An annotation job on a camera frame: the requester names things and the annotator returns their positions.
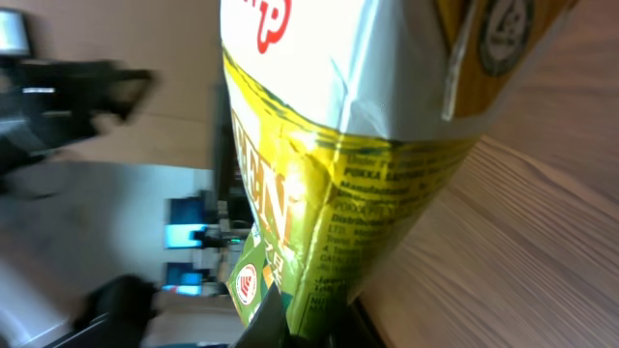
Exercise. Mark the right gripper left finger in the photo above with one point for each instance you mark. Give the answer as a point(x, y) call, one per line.
point(268, 328)

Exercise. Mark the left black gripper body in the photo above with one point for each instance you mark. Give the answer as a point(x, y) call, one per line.
point(47, 105)

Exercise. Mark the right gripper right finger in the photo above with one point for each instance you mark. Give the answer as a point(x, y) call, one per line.
point(356, 330)

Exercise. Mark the green juice carton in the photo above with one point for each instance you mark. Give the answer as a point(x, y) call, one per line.
point(350, 116)

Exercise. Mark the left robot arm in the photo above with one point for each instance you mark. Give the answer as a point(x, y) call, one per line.
point(115, 315)

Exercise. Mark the blurred background monitors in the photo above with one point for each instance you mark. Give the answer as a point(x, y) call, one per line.
point(193, 226)

